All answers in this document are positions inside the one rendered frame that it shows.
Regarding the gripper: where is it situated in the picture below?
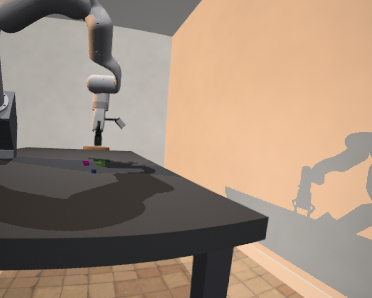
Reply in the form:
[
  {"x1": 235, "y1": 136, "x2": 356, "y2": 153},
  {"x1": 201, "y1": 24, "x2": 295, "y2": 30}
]
[{"x1": 92, "y1": 108, "x2": 108, "y2": 146}]

